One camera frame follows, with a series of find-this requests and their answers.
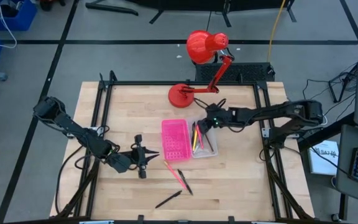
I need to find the black floor stand bar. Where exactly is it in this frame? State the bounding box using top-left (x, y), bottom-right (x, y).
top-left (85, 2), bottom-right (140, 17)

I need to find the clear supply box pink lid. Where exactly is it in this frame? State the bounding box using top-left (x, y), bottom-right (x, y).
top-left (160, 117), bottom-right (219, 163)

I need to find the black partition screen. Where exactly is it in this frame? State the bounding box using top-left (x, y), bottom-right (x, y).
top-left (126, 0), bottom-right (296, 28)

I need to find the red desk lamp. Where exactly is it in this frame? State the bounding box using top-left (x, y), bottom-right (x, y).
top-left (167, 29), bottom-right (235, 109)

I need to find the black metal table frame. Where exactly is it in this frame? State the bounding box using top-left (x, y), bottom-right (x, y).
top-left (54, 70), bottom-right (316, 224)

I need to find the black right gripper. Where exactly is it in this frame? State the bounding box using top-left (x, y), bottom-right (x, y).
top-left (197, 105), bottom-right (227, 136)

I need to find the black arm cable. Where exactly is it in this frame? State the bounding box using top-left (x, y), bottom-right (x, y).
top-left (54, 144), bottom-right (88, 216)

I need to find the brown pencil blue cap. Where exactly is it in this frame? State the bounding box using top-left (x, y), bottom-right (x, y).
top-left (203, 133), bottom-right (215, 154)

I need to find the matte black pen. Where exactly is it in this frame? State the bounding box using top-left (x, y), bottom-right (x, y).
top-left (154, 190), bottom-right (183, 209)

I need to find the pink highlighter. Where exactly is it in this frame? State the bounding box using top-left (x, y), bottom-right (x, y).
top-left (196, 124), bottom-right (205, 150)

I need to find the black perforated case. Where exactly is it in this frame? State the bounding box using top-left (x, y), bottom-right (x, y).
top-left (194, 62), bottom-right (276, 83)

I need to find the white box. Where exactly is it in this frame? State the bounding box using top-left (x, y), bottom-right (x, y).
top-left (307, 139), bottom-right (340, 177)

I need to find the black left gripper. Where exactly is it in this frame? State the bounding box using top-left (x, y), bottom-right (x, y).
top-left (128, 133), bottom-right (161, 180)

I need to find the pink pencil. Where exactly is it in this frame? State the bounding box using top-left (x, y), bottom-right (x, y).
top-left (163, 159), bottom-right (188, 191)

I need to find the yellow cable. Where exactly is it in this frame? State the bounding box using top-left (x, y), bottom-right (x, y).
top-left (267, 0), bottom-right (287, 62)

